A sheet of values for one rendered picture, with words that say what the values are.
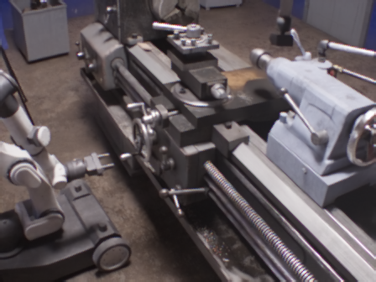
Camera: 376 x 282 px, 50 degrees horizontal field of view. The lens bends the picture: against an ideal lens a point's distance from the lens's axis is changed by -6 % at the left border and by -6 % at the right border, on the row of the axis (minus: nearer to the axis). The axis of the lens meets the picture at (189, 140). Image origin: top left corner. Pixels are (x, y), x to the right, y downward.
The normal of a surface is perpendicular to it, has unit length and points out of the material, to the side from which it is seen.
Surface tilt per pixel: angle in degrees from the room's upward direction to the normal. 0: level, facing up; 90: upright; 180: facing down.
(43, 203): 90
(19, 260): 0
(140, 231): 0
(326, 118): 76
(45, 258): 0
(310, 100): 82
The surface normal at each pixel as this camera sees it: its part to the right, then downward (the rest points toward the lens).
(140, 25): 0.46, 0.51
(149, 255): 0.04, -0.83
